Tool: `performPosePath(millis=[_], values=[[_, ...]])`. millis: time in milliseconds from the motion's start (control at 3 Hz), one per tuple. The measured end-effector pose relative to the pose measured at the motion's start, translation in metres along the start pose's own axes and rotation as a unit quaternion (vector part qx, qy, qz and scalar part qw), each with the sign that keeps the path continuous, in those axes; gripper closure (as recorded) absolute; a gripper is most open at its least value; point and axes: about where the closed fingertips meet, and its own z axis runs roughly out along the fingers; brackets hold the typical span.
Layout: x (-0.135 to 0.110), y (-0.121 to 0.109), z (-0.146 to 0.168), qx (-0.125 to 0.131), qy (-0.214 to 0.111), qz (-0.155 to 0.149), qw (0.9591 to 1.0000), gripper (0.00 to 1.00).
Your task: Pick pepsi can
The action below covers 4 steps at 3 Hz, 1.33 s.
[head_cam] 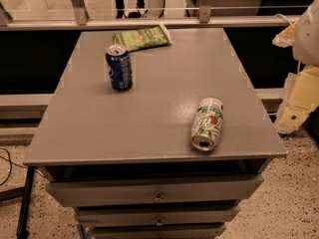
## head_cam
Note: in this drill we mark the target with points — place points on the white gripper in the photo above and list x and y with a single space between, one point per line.
307 37

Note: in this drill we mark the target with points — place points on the blue pepsi can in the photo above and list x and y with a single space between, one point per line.
120 70

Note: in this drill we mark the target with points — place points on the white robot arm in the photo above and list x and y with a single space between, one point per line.
306 42

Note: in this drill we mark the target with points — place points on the white green 7up can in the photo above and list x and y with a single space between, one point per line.
207 124

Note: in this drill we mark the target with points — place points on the green chip bag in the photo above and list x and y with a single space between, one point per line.
142 39

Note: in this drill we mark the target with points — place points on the metal window railing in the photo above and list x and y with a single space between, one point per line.
45 15

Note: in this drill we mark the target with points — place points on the black stand leg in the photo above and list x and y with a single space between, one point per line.
25 193

